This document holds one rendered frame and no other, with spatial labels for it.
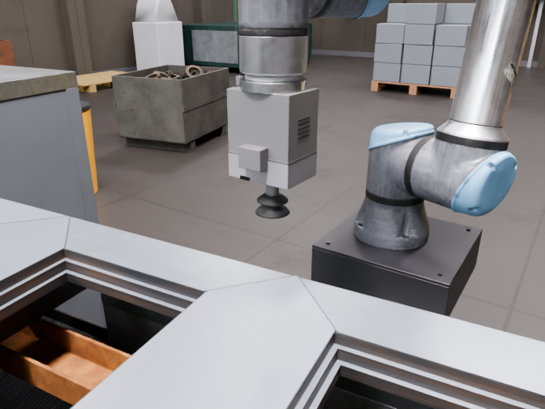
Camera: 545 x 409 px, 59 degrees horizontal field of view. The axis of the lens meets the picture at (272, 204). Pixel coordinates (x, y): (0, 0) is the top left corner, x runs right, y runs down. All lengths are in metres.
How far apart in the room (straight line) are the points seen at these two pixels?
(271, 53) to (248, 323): 0.31
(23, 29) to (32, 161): 7.26
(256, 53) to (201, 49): 9.37
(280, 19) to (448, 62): 6.76
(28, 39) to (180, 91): 4.75
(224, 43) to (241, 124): 8.96
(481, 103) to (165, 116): 3.61
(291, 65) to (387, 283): 0.52
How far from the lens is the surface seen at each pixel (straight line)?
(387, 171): 0.91
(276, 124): 0.52
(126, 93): 4.44
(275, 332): 0.57
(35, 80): 1.31
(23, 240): 0.86
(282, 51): 0.51
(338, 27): 12.88
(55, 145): 1.36
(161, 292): 0.69
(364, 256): 0.92
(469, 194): 0.82
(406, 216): 0.95
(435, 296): 0.89
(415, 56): 7.35
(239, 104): 0.54
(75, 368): 0.86
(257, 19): 0.51
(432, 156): 0.86
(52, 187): 1.37
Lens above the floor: 1.21
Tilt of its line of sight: 23 degrees down
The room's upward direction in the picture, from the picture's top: straight up
